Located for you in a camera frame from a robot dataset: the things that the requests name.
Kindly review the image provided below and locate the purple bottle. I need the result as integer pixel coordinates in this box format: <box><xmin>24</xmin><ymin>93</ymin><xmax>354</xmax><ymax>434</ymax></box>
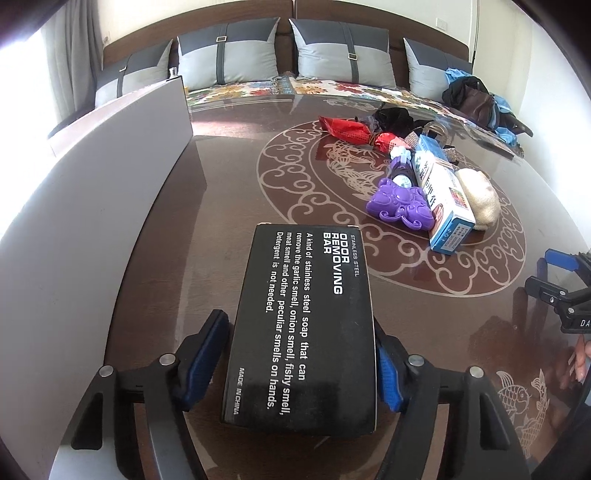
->
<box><xmin>388</xmin><ymin>145</ymin><xmax>419</xmax><ymax>190</ymax></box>

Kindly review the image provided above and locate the large white board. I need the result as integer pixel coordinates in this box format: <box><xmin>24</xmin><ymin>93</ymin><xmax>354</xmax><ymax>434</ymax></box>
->
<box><xmin>0</xmin><ymin>76</ymin><xmax>192</xmax><ymax>462</ymax></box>

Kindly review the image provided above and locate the cream knitted hat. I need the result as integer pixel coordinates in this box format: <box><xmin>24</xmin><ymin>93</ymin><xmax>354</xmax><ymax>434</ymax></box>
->
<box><xmin>455</xmin><ymin>168</ymin><xmax>502</xmax><ymax>230</ymax></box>

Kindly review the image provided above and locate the black printed box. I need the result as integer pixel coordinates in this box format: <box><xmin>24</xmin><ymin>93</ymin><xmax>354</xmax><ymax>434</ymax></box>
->
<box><xmin>221</xmin><ymin>223</ymin><xmax>379</xmax><ymax>435</ymax></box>

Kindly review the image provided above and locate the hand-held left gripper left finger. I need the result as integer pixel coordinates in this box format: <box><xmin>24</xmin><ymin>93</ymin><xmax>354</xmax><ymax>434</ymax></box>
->
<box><xmin>70</xmin><ymin>309</ymin><xmax>230</xmax><ymax>480</ymax></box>

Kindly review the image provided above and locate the purple plastic toy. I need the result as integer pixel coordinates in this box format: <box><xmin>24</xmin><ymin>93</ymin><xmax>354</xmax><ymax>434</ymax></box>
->
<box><xmin>367</xmin><ymin>179</ymin><xmax>437</xmax><ymax>232</ymax></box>

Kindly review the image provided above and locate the grey two-tone pillow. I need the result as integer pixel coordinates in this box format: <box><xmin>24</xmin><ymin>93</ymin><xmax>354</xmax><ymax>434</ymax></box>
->
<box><xmin>288</xmin><ymin>18</ymin><xmax>399</xmax><ymax>90</ymax></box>
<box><xmin>178</xmin><ymin>17</ymin><xmax>281</xmax><ymax>90</ymax></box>
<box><xmin>95</xmin><ymin>38</ymin><xmax>174</xmax><ymax>108</ymax></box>
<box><xmin>403</xmin><ymin>37</ymin><xmax>474</xmax><ymax>100</ymax></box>

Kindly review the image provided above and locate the clear hair clip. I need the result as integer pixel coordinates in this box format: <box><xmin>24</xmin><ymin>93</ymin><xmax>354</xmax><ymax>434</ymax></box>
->
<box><xmin>422</xmin><ymin>121</ymin><xmax>451</xmax><ymax>141</ymax></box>

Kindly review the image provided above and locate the red foil wrapper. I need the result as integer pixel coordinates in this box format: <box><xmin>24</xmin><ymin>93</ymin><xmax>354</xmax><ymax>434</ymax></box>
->
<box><xmin>318</xmin><ymin>116</ymin><xmax>370</xmax><ymax>144</ymax></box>

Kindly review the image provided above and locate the person's right hand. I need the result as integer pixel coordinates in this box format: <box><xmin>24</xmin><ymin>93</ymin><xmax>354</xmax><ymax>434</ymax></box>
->
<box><xmin>573</xmin><ymin>335</ymin><xmax>591</xmax><ymax>384</ymax></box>

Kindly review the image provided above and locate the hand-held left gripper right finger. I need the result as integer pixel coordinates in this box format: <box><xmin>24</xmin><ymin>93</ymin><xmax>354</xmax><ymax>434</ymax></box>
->
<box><xmin>374</xmin><ymin>318</ymin><xmax>532</xmax><ymax>480</ymax></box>

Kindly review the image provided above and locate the brown patterned desktop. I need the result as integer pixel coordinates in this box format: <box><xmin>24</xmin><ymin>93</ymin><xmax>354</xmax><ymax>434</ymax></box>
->
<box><xmin>106</xmin><ymin>90</ymin><xmax>591</xmax><ymax>480</ymax></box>

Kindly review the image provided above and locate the floral blanket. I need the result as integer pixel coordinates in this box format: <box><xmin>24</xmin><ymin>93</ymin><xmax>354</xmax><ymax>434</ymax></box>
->
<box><xmin>184</xmin><ymin>71</ymin><xmax>525</xmax><ymax>158</ymax></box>

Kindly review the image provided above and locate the silver rhinestone hair clip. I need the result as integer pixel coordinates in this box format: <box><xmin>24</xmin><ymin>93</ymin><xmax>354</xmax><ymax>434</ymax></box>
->
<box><xmin>402</xmin><ymin>131</ymin><xmax>458</xmax><ymax>167</ymax></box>

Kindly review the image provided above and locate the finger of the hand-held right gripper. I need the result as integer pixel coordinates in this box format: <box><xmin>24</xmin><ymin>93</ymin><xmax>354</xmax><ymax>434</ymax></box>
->
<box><xmin>526</xmin><ymin>275</ymin><xmax>583</xmax><ymax>319</ymax></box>
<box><xmin>536</xmin><ymin>248</ymin><xmax>589</xmax><ymax>280</ymax></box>

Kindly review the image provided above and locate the black velvet pouch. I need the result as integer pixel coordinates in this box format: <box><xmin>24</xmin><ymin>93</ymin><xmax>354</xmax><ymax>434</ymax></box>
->
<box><xmin>372</xmin><ymin>107</ymin><xmax>428</xmax><ymax>134</ymax></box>

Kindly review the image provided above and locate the dark bag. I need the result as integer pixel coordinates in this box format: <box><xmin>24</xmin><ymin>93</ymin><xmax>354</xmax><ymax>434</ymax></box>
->
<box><xmin>442</xmin><ymin>76</ymin><xmax>497</xmax><ymax>130</ymax></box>

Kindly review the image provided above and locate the blue and white carton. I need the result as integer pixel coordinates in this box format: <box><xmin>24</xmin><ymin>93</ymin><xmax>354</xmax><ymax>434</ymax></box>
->
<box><xmin>413</xmin><ymin>136</ymin><xmax>476</xmax><ymax>254</ymax></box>

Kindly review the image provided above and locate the grey curtain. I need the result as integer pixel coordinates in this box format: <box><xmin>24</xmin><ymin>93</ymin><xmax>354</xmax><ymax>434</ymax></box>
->
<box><xmin>39</xmin><ymin>0</ymin><xmax>105</xmax><ymax>134</ymax></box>

